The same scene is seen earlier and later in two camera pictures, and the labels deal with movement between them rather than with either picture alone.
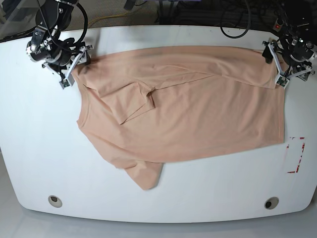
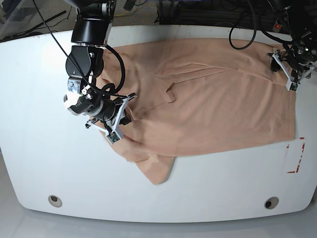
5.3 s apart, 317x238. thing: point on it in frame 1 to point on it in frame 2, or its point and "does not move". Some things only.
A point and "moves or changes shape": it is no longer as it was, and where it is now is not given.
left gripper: (46, 46) to (83, 100)
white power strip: (277, 27) does not move
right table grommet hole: (271, 203) does not move
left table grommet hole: (55, 201) does not move
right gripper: (295, 50) to (301, 50)
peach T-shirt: (142, 107) moves or changes shape
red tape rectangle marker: (303, 148) does not move
